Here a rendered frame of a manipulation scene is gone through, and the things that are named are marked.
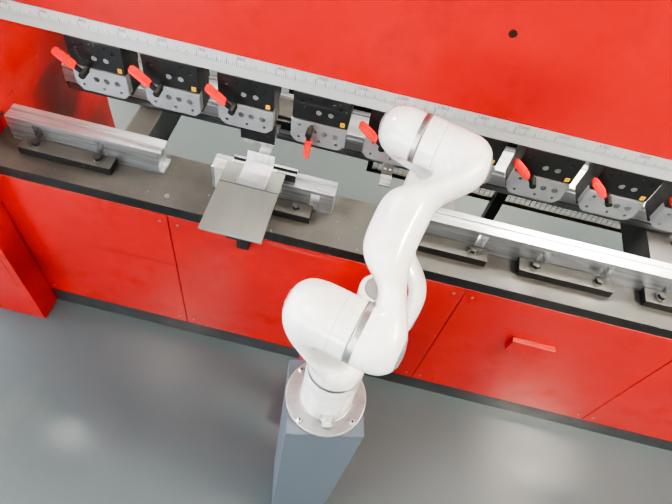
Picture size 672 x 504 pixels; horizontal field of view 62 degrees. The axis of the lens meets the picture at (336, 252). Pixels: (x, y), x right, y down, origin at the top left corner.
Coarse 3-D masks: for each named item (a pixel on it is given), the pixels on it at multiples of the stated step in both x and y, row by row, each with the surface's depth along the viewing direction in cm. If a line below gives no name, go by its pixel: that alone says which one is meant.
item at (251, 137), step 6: (276, 126) 156; (246, 132) 158; (252, 132) 158; (258, 132) 157; (270, 132) 156; (276, 132) 158; (246, 138) 160; (252, 138) 160; (258, 138) 159; (264, 138) 159; (270, 138) 158; (258, 144) 163; (264, 144) 162; (270, 144) 162
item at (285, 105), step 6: (282, 102) 181; (288, 102) 181; (282, 108) 179; (288, 108) 180; (282, 114) 178; (288, 114) 178; (276, 120) 178; (282, 120) 178; (288, 120) 178; (282, 126) 180; (288, 126) 179; (276, 138) 176; (264, 150) 172; (270, 150) 172
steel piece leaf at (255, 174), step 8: (248, 160) 169; (248, 168) 167; (256, 168) 168; (264, 168) 168; (272, 168) 169; (240, 176) 165; (248, 176) 166; (256, 176) 166; (264, 176) 166; (248, 184) 163; (256, 184) 162; (264, 184) 165
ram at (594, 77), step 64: (64, 0) 132; (128, 0) 128; (192, 0) 125; (256, 0) 121; (320, 0) 118; (384, 0) 116; (448, 0) 113; (512, 0) 110; (576, 0) 108; (640, 0) 105; (192, 64) 139; (320, 64) 131; (384, 64) 128; (448, 64) 124; (512, 64) 121; (576, 64) 118; (640, 64) 115; (576, 128) 131; (640, 128) 128
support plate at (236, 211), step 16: (224, 176) 165; (272, 176) 167; (224, 192) 161; (240, 192) 162; (256, 192) 163; (208, 208) 157; (224, 208) 158; (240, 208) 159; (256, 208) 159; (272, 208) 160; (208, 224) 154; (224, 224) 155; (240, 224) 156; (256, 224) 156; (256, 240) 153
